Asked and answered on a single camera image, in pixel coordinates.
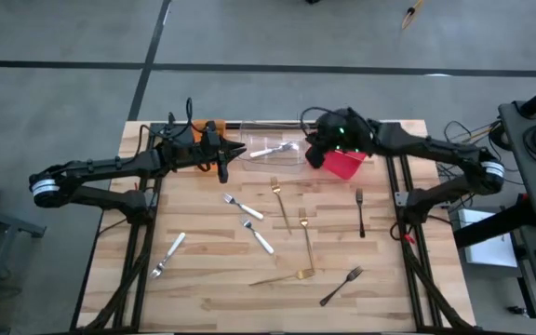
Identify grey equipment cart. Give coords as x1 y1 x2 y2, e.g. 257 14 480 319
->
498 100 536 335

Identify white box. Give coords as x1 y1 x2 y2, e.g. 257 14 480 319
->
457 208 519 269

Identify red plastic bin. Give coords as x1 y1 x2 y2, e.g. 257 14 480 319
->
321 149 369 181

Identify black diagonal beam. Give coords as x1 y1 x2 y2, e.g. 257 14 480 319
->
452 193 536 250

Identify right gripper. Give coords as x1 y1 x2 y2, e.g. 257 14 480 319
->
314 107 369 154

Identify gold fork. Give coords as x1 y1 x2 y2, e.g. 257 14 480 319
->
269 176 293 236
248 267 316 288
297 207 316 272

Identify grey side table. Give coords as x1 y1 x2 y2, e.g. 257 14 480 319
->
0 199 47 334

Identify orange plastic bin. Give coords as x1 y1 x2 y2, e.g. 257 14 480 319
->
192 118 227 172

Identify yellow black floor tool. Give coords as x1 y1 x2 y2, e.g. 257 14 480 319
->
400 0 425 32

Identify clear plastic bin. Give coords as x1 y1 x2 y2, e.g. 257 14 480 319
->
235 120 312 174

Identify black floor cables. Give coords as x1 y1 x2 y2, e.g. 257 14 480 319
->
444 119 506 162

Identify black fork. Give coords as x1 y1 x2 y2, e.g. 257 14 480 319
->
355 188 367 239
318 265 365 308

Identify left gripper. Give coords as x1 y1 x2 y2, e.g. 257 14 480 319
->
186 120 248 167

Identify yellow floor cable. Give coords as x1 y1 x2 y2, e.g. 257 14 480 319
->
462 123 502 143

